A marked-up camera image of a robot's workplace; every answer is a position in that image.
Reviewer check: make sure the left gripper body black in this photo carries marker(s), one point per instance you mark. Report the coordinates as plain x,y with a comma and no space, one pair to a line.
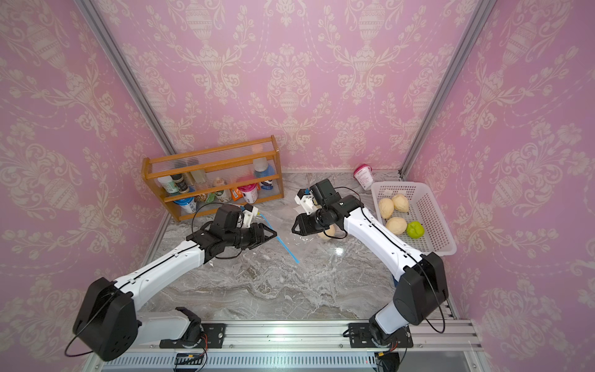
249,237

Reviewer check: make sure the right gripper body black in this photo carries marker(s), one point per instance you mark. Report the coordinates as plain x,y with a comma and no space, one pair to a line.
315,223

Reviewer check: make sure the clear zip-top bag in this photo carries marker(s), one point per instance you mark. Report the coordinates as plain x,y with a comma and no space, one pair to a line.
300,249

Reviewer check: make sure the beige pear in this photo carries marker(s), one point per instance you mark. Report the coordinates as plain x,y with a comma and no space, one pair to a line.
397,225
401,203
386,208

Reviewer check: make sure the green pear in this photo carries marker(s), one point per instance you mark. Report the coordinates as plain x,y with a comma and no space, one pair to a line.
415,230

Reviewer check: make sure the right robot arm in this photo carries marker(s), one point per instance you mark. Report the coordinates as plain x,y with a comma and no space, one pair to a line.
421,278

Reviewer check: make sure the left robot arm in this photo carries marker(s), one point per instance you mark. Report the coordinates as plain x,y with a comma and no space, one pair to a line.
108,322

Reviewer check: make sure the pink lid cup on shelf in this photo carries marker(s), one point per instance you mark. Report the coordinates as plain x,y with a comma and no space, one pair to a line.
249,192

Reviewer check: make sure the orange snack packet on shelf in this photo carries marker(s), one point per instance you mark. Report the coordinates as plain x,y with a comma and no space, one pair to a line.
236,194

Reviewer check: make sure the blue white bottle on shelf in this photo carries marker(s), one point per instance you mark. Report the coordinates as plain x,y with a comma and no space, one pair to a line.
262,168

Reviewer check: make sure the pink lid yogurt cup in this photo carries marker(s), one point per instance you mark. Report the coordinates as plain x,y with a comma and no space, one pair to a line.
363,174

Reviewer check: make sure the blue lid cup lower shelf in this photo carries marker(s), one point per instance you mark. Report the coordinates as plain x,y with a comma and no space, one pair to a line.
187,205

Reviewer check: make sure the wooden shelf rack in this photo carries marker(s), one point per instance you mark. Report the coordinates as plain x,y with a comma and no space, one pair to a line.
214,170

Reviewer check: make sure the dark spice jar on shelf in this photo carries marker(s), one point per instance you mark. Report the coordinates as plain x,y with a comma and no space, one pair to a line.
181,184

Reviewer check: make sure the white green bottle on shelf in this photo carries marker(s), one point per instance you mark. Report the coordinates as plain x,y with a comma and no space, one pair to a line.
169,185

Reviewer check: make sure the white plastic basket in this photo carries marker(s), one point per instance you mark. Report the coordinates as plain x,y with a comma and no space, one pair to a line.
424,209

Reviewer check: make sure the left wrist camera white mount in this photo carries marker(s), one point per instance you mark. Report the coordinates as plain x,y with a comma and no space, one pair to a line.
249,212

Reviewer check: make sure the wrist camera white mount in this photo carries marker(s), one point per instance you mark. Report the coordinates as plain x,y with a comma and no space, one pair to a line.
306,200
249,212

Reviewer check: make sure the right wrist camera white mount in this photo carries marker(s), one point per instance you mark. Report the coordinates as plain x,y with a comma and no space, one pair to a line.
306,200

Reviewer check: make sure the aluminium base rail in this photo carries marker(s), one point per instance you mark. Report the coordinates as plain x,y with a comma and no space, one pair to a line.
309,345

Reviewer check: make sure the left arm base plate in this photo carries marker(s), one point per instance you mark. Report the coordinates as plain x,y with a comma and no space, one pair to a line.
211,335

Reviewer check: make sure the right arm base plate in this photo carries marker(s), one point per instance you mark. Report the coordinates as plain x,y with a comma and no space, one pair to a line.
364,335

